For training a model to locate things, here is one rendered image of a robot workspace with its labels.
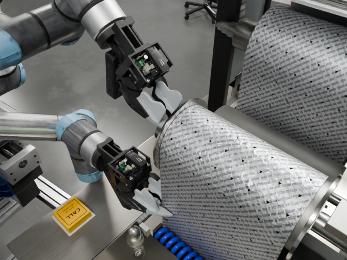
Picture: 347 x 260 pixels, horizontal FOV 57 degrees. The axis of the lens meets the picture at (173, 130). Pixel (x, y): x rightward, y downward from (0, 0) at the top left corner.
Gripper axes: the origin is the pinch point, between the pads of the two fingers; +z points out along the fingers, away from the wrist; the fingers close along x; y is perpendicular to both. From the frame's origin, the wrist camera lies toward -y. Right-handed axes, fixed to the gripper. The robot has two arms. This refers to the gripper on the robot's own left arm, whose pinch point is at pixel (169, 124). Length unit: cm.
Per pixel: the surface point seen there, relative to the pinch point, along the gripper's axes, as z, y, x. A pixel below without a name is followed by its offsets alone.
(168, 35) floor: -63, -214, 196
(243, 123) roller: 8.1, 6.3, 10.2
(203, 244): 22.4, -2.2, -7.8
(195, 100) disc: -1.2, 8.9, 1.6
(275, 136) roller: 13.1, 10.4, 11.1
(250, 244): 21.6, 11.8, -7.8
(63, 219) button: 5.5, -36.1, -20.3
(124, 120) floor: -13, -171, 75
